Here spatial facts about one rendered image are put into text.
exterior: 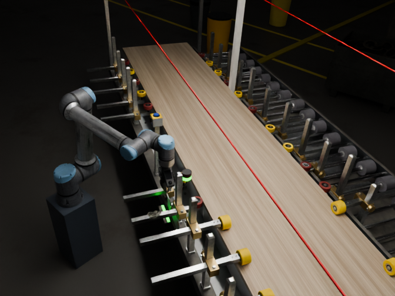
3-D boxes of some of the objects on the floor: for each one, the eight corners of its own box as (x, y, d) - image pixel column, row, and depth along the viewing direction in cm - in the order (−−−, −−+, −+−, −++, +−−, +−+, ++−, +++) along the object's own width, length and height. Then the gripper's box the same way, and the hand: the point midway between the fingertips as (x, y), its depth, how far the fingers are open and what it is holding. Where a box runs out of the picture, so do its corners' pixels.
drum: (217, 60, 643) (221, 20, 603) (199, 52, 667) (201, 14, 626) (233, 54, 668) (237, 16, 628) (215, 47, 692) (218, 9, 652)
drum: (280, 28, 800) (287, -5, 759) (263, 23, 823) (268, -10, 782) (291, 24, 828) (297, -9, 787) (274, 19, 851) (279, -13, 810)
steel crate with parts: (416, 97, 561) (439, 46, 513) (390, 121, 499) (414, 65, 451) (343, 71, 627) (357, 24, 579) (312, 90, 565) (325, 38, 517)
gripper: (171, 156, 214) (171, 183, 227) (156, 159, 211) (156, 187, 224) (176, 165, 208) (175, 192, 220) (160, 168, 205) (160, 196, 217)
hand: (167, 191), depth 219 cm, fingers closed
